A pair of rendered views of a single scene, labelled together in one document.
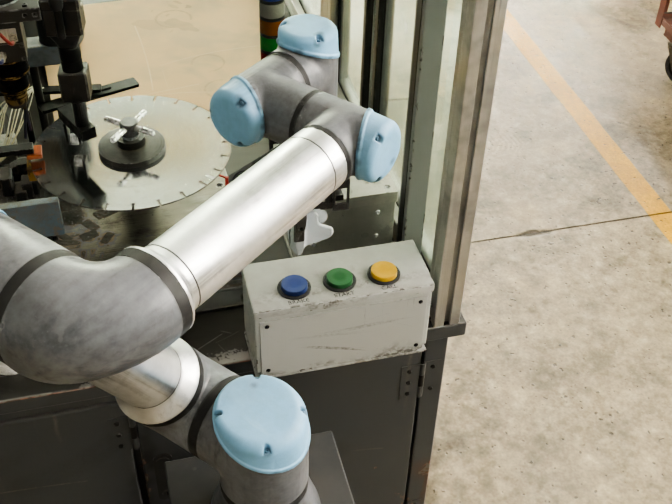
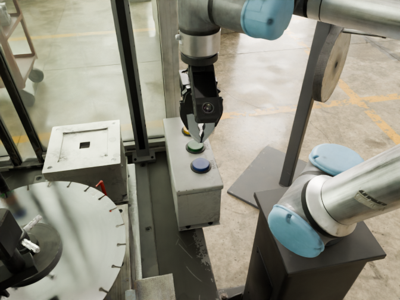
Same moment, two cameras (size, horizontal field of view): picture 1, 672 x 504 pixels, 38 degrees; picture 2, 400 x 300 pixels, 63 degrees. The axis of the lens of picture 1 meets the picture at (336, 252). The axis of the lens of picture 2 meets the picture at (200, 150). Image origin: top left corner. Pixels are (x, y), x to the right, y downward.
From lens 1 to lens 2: 128 cm
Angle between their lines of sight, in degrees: 61
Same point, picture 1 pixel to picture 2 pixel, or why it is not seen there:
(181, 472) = (294, 262)
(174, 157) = (57, 218)
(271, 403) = (333, 152)
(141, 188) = (96, 240)
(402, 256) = (177, 122)
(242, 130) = (289, 16)
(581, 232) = not seen: hidden behind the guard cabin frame
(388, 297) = not seen: hidden behind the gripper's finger
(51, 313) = not seen: outside the picture
